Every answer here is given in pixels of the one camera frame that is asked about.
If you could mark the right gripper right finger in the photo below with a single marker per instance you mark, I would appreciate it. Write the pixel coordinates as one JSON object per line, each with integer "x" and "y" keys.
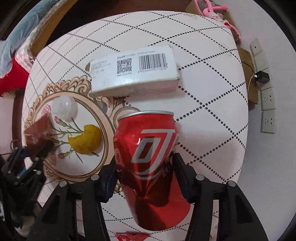
{"x": 186, "y": 177}

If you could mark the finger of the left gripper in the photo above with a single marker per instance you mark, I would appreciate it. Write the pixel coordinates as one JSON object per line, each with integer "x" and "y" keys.
{"x": 16, "y": 172}

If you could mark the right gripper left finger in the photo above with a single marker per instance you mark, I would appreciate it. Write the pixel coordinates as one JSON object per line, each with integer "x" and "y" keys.
{"x": 108, "y": 179}

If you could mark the red crushed soda can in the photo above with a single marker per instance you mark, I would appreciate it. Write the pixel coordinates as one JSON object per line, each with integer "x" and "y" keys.
{"x": 143, "y": 145}

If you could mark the red foil wrapper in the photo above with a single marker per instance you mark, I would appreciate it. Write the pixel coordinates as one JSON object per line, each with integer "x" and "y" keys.
{"x": 131, "y": 236}

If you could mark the white barcode cardboard box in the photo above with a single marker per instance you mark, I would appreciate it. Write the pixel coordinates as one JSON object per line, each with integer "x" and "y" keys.
{"x": 140, "y": 71}

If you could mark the dark red snack packet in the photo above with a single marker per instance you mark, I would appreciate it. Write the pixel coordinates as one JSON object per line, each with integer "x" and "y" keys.
{"x": 37, "y": 138}

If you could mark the white checkered tablecloth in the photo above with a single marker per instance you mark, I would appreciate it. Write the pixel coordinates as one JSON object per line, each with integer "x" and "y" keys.
{"x": 209, "y": 102}

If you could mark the clear plastic dome lid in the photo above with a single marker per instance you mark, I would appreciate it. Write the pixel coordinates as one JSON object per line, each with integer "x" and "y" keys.
{"x": 64, "y": 107}

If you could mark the red blanket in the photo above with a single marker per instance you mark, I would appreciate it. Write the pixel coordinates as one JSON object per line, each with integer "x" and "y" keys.
{"x": 16, "y": 79}

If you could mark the brown cardboard box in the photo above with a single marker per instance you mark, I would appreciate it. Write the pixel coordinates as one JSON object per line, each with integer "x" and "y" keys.
{"x": 245, "y": 57}

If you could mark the black power adapter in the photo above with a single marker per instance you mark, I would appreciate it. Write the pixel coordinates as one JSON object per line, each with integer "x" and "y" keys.
{"x": 261, "y": 77}

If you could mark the light blue duvet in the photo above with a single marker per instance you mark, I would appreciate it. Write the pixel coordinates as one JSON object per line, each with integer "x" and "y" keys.
{"x": 20, "y": 33}

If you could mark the pink panther plush toy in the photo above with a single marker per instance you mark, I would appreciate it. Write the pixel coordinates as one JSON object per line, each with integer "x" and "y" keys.
{"x": 210, "y": 11}

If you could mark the white wall socket strip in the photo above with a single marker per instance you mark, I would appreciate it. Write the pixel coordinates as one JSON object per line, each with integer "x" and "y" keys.
{"x": 266, "y": 91}

